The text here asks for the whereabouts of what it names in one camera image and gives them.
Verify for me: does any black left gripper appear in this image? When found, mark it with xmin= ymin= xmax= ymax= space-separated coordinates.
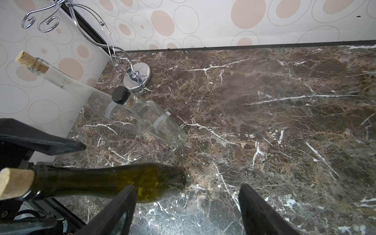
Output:
xmin=1 ymin=118 xmax=86 ymax=235

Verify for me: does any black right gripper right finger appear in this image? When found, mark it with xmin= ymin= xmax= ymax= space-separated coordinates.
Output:
xmin=239 ymin=184 xmax=299 ymax=235

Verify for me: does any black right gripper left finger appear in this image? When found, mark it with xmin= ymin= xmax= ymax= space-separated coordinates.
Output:
xmin=75 ymin=186 xmax=137 ymax=235

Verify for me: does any dark green wine bottle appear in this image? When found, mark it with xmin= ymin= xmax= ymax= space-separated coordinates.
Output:
xmin=0 ymin=162 xmax=188 ymax=204

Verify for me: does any tall clear corked bottle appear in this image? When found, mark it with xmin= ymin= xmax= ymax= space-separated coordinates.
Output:
xmin=15 ymin=50 xmax=147 ymax=136

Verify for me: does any clear bottle black cap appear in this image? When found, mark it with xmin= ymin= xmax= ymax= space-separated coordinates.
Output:
xmin=105 ymin=86 xmax=188 ymax=147

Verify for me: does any chrome glass holder stand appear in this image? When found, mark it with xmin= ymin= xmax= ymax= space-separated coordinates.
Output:
xmin=21 ymin=1 xmax=152 ymax=93

